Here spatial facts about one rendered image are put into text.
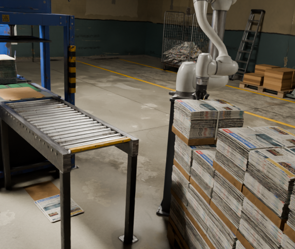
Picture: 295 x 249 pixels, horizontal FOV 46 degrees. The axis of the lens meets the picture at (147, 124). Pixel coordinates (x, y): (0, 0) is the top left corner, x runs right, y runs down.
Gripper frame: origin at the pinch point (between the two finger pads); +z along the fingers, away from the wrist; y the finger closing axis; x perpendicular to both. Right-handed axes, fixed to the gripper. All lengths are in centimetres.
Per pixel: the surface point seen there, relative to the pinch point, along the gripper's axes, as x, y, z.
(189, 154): -32.0, -18.9, 18.0
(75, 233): 10, -86, 96
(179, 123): -12.9, -19.5, 3.3
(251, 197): -100, -19, 10
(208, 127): -30.6, -6.7, 0.9
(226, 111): -30.6, 3.9, -9.2
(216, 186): -68, -18, 21
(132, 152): -8, -49, 25
